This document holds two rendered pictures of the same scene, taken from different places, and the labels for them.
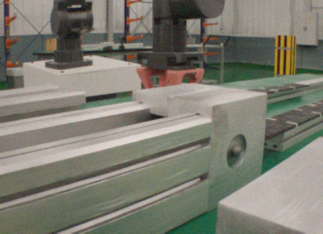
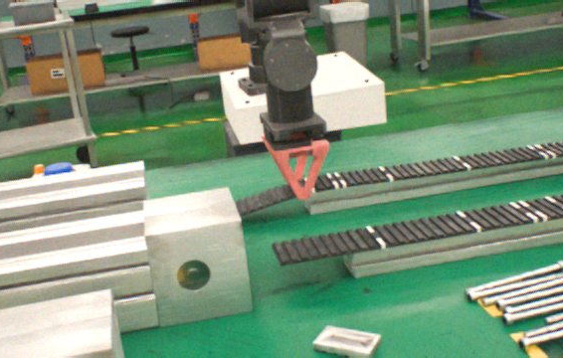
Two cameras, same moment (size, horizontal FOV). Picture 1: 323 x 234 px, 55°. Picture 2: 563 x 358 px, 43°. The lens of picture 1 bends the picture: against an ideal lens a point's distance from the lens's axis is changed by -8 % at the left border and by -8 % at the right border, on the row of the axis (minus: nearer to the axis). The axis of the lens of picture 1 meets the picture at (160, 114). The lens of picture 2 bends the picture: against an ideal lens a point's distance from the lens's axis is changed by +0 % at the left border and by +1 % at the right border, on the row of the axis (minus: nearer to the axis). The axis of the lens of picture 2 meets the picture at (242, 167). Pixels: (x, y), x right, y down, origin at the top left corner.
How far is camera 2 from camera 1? 0.55 m
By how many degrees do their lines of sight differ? 36
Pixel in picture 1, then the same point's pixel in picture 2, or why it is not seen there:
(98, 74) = not seen: hidden behind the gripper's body
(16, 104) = (67, 198)
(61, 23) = (243, 28)
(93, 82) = not seen: hidden behind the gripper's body
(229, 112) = (172, 241)
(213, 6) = (296, 75)
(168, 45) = (277, 114)
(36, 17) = not seen: outside the picture
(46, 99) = (98, 193)
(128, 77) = (359, 104)
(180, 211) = (121, 320)
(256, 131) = (226, 258)
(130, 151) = (58, 269)
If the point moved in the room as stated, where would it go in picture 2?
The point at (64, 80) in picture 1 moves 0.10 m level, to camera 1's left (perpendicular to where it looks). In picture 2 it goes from (247, 115) to (203, 113)
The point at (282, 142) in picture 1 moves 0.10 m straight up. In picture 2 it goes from (364, 265) to (357, 172)
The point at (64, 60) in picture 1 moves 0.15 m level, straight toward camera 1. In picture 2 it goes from (259, 80) to (232, 98)
